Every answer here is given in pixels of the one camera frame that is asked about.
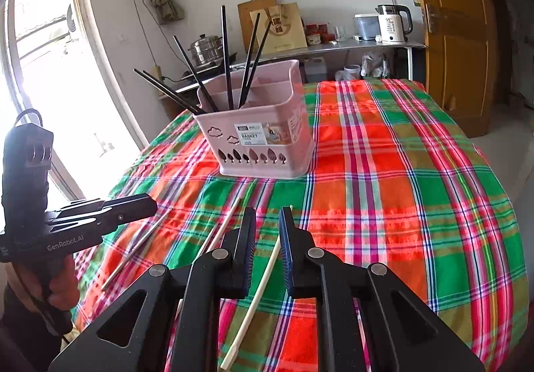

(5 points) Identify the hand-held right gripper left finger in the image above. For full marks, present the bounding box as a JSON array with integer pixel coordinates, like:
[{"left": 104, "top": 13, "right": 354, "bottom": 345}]
[{"left": 48, "top": 207, "right": 257, "bottom": 372}]

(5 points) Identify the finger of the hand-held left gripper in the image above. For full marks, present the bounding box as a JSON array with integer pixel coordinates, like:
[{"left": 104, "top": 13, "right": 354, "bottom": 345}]
[
  {"left": 47, "top": 194, "right": 159, "bottom": 240},
  {"left": 53, "top": 199, "right": 106, "bottom": 218}
]

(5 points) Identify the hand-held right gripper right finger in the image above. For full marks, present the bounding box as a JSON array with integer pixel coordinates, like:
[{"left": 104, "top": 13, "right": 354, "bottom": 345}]
[{"left": 279, "top": 206, "right": 487, "bottom": 372}]

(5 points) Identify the cream plastic chopstick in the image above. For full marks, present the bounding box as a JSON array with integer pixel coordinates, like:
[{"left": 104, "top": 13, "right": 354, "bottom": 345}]
[{"left": 219, "top": 232, "right": 282, "bottom": 370}]

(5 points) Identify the silver metal chopstick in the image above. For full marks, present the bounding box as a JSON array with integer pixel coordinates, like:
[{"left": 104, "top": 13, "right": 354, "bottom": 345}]
[{"left": 101, "top": 210, "right": 169, "bottom": 290}]

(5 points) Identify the pink plastic basket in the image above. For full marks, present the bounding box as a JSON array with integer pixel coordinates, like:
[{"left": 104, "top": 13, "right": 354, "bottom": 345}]
[{"left": 193, "top": 59, "right": 315, "bottom": 180}]

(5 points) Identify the person's left forearm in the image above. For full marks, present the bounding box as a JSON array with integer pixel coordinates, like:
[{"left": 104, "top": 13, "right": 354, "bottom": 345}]
[{"left": 0, "top": 297, "right": 72, "bottom": 372}]

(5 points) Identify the person's left hand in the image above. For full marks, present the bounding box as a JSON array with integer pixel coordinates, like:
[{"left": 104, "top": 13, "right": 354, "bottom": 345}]
[{"left": 6, "top": 268, "right": 81, "bottom": 314}]

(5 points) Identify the plaid tablecloth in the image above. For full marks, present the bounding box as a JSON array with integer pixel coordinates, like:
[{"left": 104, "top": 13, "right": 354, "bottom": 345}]
[{"left": 71, "top": 78, "right": 530, "bottom": 372}]

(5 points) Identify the glass window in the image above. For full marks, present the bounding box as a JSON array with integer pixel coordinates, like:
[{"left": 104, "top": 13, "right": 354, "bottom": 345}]
[{"left": 0, "top": 0, "right": 152, "bottom": 206}]

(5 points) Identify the black cooktop stove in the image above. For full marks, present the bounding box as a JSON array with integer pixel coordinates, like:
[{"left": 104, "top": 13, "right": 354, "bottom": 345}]
[{"left": 181, "top": 52, "right": 239, "bottom": 79}]

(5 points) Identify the steel steamer pot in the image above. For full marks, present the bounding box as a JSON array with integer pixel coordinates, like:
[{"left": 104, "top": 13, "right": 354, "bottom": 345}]
[{"left": 188, "top": 33, "right": 224, "bottom": 66}]

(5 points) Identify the outdoor fan unit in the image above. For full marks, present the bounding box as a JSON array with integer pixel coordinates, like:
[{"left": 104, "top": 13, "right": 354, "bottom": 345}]
[{"left": 64, "top": 2, "right": 78, "bottom": 36}]

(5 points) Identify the plastic jug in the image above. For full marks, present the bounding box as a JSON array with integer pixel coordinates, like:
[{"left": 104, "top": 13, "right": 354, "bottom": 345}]
[{"left": 303, "top": 57, "right": 328, "bottom": 83}]

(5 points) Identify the clear plastic bag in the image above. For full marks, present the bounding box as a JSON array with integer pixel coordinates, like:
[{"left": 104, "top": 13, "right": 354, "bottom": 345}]
[{"left": 360, "top": 52, "right": 391, "bottom": 79}]

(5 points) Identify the wooden cutting board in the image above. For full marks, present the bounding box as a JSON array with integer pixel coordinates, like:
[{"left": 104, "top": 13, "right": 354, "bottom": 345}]
[{"left": 237, "top": 0, "right": 278, "bottom": 48}]

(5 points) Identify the metal counter table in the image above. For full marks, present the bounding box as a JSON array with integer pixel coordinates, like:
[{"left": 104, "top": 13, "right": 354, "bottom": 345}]
[{"left": 158, "top": 40, "right": 427, "bottom": 83}]

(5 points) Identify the brown paper bag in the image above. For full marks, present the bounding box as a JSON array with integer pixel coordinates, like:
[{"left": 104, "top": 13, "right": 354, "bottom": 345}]
[{"left": 249, "top": 2, "right": 309, "bottom": 55}]

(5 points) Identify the clear plastic container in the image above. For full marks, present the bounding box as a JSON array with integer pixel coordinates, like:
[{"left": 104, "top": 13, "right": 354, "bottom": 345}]
[{"left": 354, "top": 13, "right": 380, "bottom": 41}]

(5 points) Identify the white electric kettle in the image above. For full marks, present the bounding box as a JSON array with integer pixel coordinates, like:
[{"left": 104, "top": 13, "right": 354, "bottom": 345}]
[{"left": 376, "top": 4, "right": 414, "bottom": 45}]

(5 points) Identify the wooden door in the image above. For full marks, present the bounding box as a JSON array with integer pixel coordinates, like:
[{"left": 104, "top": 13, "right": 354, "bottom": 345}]
[{"left": 402, "top": 0, "right": 500, "bottom": 138}]

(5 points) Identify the black wall cable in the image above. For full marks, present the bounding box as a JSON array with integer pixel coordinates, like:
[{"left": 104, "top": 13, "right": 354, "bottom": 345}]
[{"left": 128, "top": 0, "right": 168, "bottom": 81}]

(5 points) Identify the metal door handle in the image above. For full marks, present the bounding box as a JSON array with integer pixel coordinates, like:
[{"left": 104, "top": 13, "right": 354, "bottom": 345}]
[{"left": 425, "top": 2, "right": 450, "bottom": 36}]

